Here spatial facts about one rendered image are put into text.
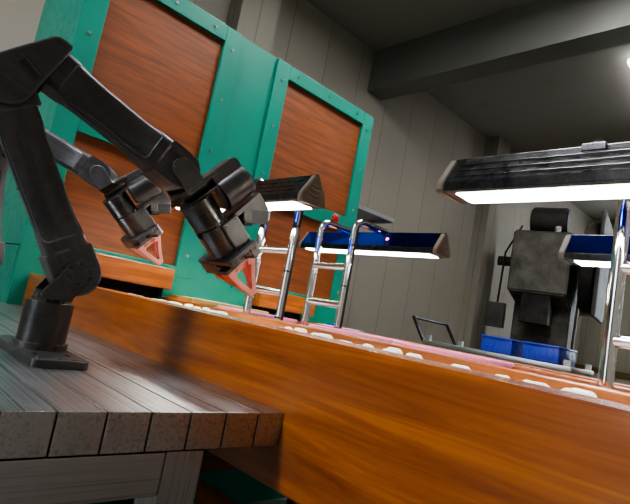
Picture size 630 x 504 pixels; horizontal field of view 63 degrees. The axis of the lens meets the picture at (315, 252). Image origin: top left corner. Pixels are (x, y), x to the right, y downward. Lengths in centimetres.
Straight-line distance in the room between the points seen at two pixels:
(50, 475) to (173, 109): 153
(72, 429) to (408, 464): 31
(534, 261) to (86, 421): 543
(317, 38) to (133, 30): 271
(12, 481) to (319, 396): 31
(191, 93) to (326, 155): 70
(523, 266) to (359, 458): 526
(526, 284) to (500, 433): 527
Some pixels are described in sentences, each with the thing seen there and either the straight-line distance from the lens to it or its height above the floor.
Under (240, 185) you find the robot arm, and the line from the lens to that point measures 87.
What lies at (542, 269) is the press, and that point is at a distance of 573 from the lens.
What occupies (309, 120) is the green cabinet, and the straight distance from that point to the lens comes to 230.
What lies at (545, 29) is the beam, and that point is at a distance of 406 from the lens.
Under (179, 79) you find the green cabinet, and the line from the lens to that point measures 195.
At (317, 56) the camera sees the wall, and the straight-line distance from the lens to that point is 442.
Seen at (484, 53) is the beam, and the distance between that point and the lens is 421.
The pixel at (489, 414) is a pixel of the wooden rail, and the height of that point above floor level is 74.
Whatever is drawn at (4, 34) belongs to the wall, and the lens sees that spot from 328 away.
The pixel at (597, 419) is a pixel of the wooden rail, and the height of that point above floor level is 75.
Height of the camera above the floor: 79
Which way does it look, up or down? 7 degrees up
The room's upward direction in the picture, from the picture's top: 11 degrees clockwise
